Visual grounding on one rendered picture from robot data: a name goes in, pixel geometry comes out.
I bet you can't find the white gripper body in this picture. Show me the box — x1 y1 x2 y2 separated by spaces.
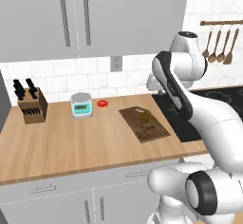
145 72 166 95

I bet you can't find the brown-green avocado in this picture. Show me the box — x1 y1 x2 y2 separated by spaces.
139 111 152 124

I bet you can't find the dark brown cutting board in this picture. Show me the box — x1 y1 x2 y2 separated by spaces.
118 105 172 144

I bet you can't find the black hob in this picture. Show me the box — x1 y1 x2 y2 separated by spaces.
151 85 243 143

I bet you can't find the wooden hanging spoon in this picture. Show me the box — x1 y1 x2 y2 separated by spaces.
215 25 232 63
201 25 215 60
207 25 222 65

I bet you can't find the grey kitchen scale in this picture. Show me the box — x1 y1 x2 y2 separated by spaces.
69 91 94 120

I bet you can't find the wooden hanging spatula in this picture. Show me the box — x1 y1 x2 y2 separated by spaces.
222 25 241 65

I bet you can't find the grey drawer front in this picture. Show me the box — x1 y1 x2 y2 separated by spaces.
91 159 181 192
0 173 95 207

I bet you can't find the brown wooden knife block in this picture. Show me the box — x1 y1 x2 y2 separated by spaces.
17 86 48 125

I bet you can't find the grey base cupboard door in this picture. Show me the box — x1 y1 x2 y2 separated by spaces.
92 178 163 224
0 190 95 224

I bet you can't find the grey tall cabinet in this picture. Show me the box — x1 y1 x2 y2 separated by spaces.
0 70 12 135

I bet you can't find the grey wall socket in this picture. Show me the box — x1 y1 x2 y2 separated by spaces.
110 55 123 73

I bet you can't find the grey wall cupboard door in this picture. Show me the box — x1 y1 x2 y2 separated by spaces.
0 0 80 63
71 0 191 59

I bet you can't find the wooden utensil rail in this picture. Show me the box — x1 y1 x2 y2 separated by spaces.
199 19 243 27

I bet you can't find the grey drawer handle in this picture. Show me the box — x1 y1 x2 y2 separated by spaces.
124 169 150 179
29 185 58 195

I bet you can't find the grey wall cupboard handle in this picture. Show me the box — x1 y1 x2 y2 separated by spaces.
58 0 71 47
82 0 92 47

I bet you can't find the grey base cupboard handle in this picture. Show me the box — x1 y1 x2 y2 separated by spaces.
84 198 92 224
99 196 106 222

